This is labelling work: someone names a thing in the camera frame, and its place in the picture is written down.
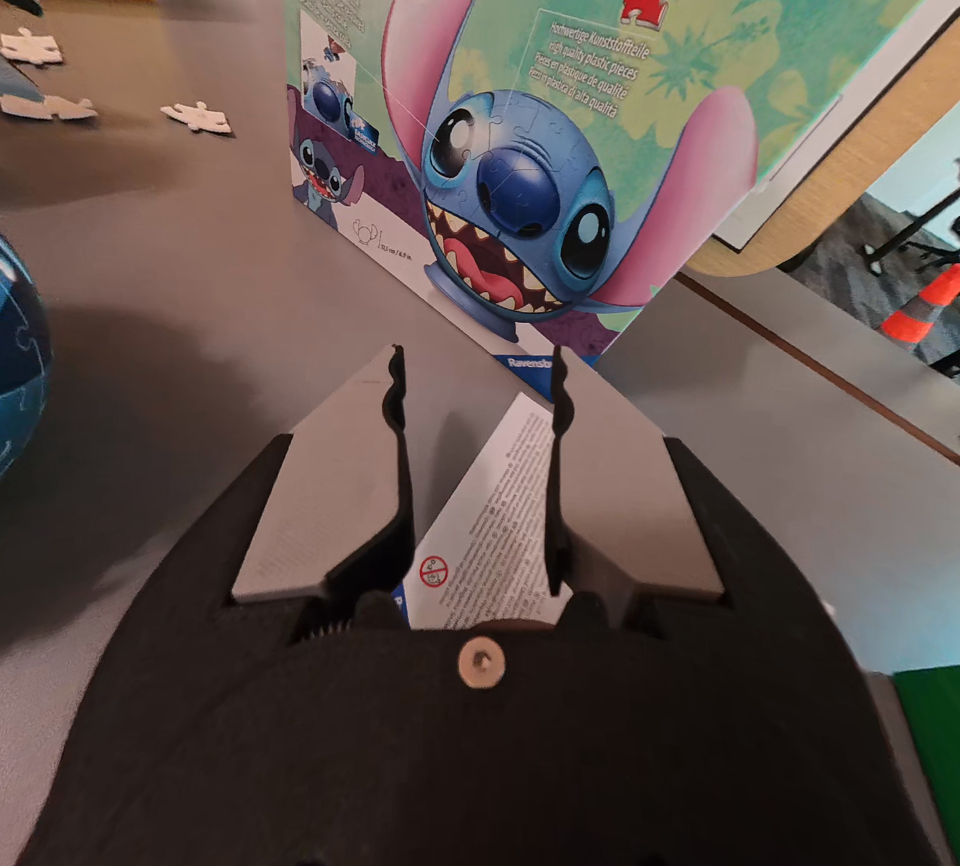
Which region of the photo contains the white instruction leaflet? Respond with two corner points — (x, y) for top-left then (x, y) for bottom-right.
(390, 392), (575, 631)

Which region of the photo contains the colourful puzzle box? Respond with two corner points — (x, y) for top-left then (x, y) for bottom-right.
(279, 0), (960, 402)

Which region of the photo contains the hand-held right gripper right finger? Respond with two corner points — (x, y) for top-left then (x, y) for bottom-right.
(541, 343), (726, 599)

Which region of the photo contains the blue and white puzzle ball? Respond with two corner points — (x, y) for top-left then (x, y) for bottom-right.
(0, 232), (55, 485)

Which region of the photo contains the green plastic bin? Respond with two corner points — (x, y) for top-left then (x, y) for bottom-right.
(891, 667), (960, 866)

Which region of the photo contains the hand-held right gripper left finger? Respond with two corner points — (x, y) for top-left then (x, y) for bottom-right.
(228, 343), (417, 606)

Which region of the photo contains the orange traffic cone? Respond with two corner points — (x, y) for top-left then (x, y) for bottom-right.
(879, 262), (960, 350)

